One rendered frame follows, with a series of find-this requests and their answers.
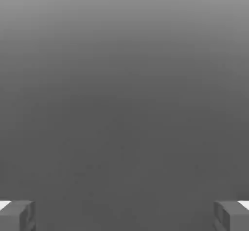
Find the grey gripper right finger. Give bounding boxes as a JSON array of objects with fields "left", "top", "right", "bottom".
[{"left": 213, "top": 199, "right": 249, "bottom": 231}]

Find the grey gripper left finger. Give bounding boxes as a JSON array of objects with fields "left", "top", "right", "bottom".
[{"left": 0, "top": 199, "right": 37, "bottom": 231}]

